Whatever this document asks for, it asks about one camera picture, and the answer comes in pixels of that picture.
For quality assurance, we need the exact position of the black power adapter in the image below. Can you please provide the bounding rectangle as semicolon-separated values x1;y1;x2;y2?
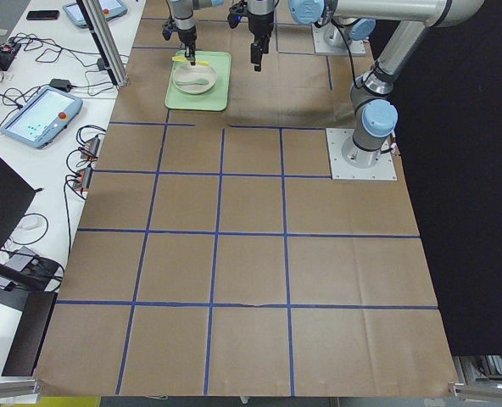
49;78;73;92

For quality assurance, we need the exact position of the green plastic spoon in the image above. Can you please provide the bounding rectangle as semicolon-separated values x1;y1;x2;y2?
175;78;209;86

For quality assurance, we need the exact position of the yellow plastic fork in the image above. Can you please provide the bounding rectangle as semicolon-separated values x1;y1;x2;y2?
171;55;209;66

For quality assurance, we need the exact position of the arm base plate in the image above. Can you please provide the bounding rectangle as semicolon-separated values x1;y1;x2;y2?
312;24;366;56
326;128;397;181

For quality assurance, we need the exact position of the black smartphone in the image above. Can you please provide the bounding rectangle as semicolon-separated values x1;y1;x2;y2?
25;9;60;21

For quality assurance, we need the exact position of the teach pendant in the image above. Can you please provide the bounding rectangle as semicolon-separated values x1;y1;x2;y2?
62;0;129;29
1;86;83;148

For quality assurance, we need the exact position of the near teach pendant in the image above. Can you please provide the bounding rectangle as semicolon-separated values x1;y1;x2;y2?
1;86;83;148

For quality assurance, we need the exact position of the light green tray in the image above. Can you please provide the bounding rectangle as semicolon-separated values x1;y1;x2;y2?
165;51;231;111

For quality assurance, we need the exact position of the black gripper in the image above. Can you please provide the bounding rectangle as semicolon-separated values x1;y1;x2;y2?
162;17;197;66
227;0;276;72

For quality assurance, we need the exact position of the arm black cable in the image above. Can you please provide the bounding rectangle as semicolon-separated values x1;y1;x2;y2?
331;16;362;90

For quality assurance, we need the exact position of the black usb hub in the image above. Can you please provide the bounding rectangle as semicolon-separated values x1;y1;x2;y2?
4;247;39;276

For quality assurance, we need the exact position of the aluminium frame post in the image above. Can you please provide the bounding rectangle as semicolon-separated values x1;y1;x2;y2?
76;0;129;88

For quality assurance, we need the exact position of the white round plate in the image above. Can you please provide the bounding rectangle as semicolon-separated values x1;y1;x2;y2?
171;63;218;95

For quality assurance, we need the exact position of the far teach pendant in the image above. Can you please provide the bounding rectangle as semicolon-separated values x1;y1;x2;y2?
62;0;129;29

